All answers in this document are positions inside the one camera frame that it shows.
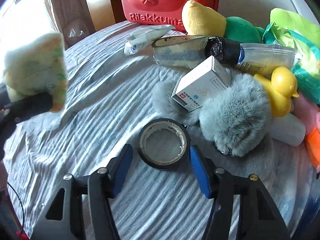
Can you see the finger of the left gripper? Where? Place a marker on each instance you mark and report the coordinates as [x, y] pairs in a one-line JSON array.
[[24, 109]]

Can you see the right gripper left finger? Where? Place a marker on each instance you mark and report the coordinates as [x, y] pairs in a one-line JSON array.
[[62, 216]]

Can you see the printed tissue pack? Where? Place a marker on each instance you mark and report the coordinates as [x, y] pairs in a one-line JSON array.
[[37, 67]]

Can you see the black tape roll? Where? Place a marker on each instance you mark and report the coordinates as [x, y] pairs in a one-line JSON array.
[[164, 144]]

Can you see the grey fluffy plush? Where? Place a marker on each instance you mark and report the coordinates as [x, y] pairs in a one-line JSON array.
[[235, 120]]

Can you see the pink pig plush orange dress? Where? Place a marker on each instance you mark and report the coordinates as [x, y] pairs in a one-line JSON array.
[[308, 112]]

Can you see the white medicine box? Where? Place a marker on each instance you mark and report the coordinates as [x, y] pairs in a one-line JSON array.
[[204, 81]]

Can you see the yellow rubber duck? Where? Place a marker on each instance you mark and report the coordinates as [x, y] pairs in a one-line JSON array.
[[280, 88]]

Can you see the teal green snack bag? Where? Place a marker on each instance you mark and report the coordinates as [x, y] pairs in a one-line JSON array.
[[306, 65]]

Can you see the yellow green plush toy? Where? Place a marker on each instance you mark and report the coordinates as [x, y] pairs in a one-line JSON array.
[[199, 20]]

